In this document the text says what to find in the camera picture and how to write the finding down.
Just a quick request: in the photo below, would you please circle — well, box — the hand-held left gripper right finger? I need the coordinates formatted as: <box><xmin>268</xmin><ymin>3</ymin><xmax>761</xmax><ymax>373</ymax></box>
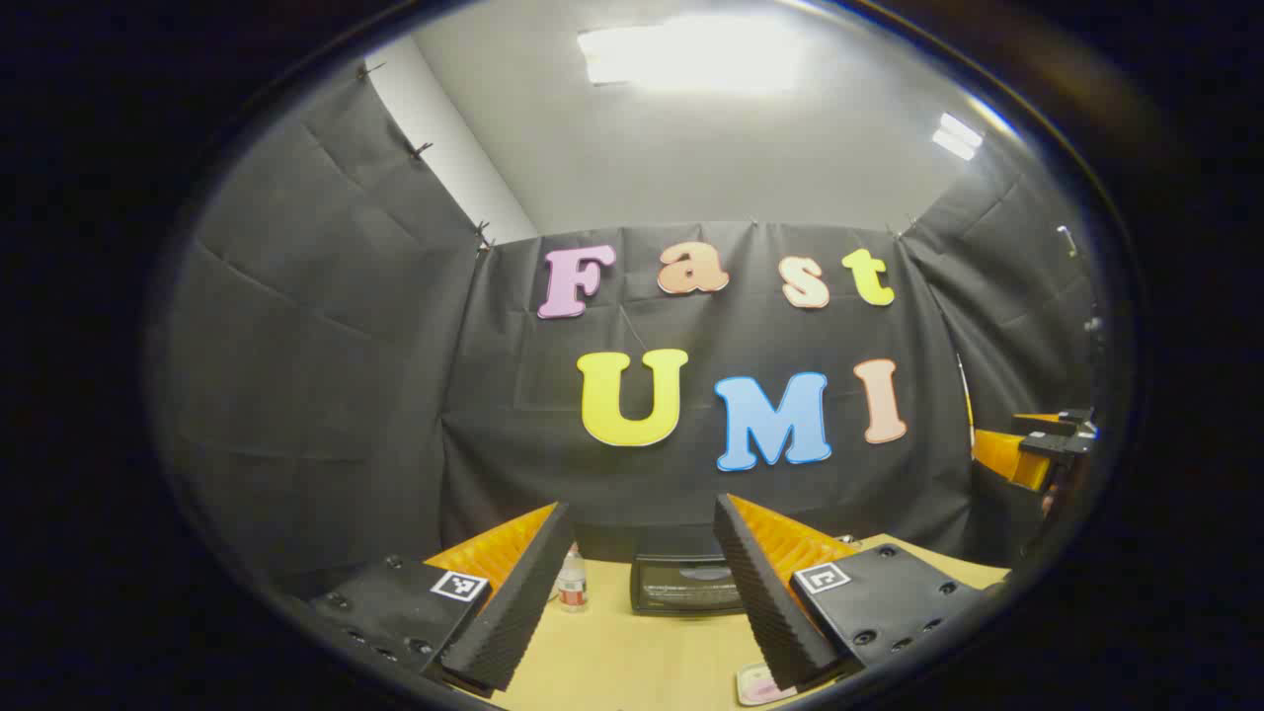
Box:
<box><xmin>713</xmin><ymin>492</ymin><xmax>1008</xmax><ymax>692</ymax></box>

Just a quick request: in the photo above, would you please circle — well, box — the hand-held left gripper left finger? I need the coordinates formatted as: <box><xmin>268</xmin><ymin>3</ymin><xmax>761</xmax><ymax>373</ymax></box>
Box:
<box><xmin>281</xmin><ymin>501</ymin><xmax>576</xmax><ymax>694</ymax></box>

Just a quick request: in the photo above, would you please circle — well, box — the black electric oven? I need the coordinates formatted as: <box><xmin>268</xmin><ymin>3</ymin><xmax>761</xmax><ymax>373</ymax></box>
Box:
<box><xmin>630</xmin><ymin>553</ymin><xmax>745</xmax><ymax>617</ymax></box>

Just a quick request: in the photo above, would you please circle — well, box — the clear bottle with red label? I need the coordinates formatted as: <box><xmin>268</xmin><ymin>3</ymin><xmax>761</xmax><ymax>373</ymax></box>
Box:
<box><xmin>556</xmin><ymin>543</ymin><xmax>591</xmax><ymax>613</ymax></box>

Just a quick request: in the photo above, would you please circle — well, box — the black backdrop cloth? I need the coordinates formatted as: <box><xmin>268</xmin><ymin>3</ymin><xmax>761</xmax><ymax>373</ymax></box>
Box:
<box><xmin>163</xmin><ymin>59</ymin><xmax>1107</xmax><ymax>593</ymax></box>

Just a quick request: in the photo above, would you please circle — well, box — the small ceiling light panel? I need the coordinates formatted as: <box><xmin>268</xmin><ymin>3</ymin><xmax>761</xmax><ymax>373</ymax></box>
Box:
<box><xmin>931</xmin><ymin>112</ymin><xmax>985</xmax><ymax>162</ymax></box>

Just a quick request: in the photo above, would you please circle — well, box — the large ceiling light panel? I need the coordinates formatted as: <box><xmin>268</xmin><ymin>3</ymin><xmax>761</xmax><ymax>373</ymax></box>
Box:
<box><xmin>577</xmin><ymin>15</ymin><xmax>806</xmax><ymax>95</ymax></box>

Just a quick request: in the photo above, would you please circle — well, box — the thin cable on backdrop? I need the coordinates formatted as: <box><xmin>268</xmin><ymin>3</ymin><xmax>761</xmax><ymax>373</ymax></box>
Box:
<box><xmin>954</xmin><ymin>351</ymin><xmax>977</xmax><ymax>450</ymax></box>

